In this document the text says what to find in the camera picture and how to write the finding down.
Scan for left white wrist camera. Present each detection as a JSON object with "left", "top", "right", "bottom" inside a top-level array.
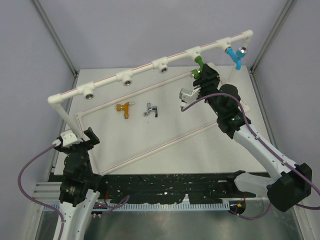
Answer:
[{"left": 52, "top": 129, "right": 82, "bottom": 148}]

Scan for green water faucet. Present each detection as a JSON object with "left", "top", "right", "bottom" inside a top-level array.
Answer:
[{"left": 190, "top": 56, "right": 205, "bottom": 80}]

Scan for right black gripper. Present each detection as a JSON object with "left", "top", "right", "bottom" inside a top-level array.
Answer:
[{"left": 192, "top": 63, "right": 224, "bottom": 117}]

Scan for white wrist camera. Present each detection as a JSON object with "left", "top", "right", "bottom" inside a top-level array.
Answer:
[
  {"left": 52, "top": 129, "right": 82, "bottom": 148},
  {"left": 179, "top": 87, "right": 200, "bottom": 110}
]

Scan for purple cable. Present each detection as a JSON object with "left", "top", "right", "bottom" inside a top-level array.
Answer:
[
  {"left": 16, "top": 146, "right": 131, "bottom": 240},
  {"left": 180, "top": 93, "right": 320, "bottom": 221}
]

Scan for chrome water faucet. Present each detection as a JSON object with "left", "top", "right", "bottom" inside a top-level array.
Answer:
[{"left": 143, "top": 102, "right": 158, "bottom": 118}]

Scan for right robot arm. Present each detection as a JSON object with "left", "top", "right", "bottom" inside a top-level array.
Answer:
[{"left": 191, "top": 63, "right": 312, "bottom": 212}]

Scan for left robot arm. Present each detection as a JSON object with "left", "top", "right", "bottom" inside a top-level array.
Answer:
[{"left": 53, "top": 127, "right": 107, "bottom": 240}]

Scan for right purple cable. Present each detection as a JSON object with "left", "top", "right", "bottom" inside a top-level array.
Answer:
[{"left": 180, "top": 93, "right": 320, "bottom": 221}]

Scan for white slotted cable duct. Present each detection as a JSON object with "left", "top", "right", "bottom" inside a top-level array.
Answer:
[{"left": 43, "top": 201, "right": 230, "bottom": 211}]

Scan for white PVC pipe frame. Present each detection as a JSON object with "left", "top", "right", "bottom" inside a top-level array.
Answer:
[{"left": 47, "top": 29, "right": 254, "bottom": 175}]

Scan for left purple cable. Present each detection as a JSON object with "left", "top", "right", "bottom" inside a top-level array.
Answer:
[{"left": 16, "top": 146, "right": 131, "bottom": 240}]

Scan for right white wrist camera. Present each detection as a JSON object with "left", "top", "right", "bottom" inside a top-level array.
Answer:
[{"left": 179, "top": 87, "right": 200, "bottom": 110}]

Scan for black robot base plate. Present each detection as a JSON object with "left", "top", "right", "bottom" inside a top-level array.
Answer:
[{"left": 98, "top": 173, "right": 256, "bottom": 205}]

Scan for blue water faucet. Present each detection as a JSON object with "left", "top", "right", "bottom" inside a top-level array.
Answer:
[{"left": 225, "top": 46, "right": 248, "bottom": 71}]

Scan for orange water faucet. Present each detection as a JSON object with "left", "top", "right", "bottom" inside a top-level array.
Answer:
[{"left": 115, "top": 102, "right": 135, "bottom": 119}]

